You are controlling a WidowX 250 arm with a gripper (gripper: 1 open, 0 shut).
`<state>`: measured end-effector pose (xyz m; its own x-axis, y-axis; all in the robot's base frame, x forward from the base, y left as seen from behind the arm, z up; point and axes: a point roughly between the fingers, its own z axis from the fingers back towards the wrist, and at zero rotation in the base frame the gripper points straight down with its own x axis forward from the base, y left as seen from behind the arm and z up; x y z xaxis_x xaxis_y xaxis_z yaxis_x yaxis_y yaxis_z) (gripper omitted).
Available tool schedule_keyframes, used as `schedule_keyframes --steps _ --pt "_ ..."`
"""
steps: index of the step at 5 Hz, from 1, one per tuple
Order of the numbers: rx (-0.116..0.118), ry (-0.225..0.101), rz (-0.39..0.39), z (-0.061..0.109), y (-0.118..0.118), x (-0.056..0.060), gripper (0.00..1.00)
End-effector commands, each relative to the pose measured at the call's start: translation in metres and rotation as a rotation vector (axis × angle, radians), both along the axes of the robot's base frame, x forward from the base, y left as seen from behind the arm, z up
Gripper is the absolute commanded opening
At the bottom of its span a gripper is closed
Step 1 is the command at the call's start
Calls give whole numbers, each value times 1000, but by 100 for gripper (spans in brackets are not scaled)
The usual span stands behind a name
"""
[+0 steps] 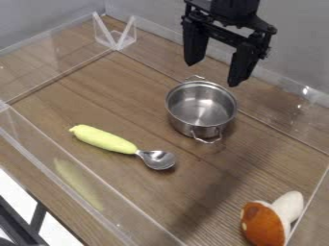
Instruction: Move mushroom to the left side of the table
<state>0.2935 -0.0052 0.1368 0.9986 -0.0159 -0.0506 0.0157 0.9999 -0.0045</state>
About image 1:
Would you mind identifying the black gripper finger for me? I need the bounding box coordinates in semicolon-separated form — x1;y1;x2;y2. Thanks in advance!
182;20;209;66
228;32;272;87

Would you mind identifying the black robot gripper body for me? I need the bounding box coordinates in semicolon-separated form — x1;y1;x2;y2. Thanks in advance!
181;0;280;41

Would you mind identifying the orange plush toy mushroom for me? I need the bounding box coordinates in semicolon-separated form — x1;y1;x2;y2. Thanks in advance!
241;191;305;246

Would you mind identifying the small stainless steel pot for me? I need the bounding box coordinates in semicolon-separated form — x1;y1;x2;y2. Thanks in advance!
165;75;239;144

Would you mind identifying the clear acrylic enclosure wall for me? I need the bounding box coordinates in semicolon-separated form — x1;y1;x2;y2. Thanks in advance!
0;15;329;246

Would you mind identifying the spoon with yellow handle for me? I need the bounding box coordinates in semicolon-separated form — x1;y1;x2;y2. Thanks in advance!
70;125;177;170

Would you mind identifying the black table leg frame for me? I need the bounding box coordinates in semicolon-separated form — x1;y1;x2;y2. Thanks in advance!
0;196;50;246

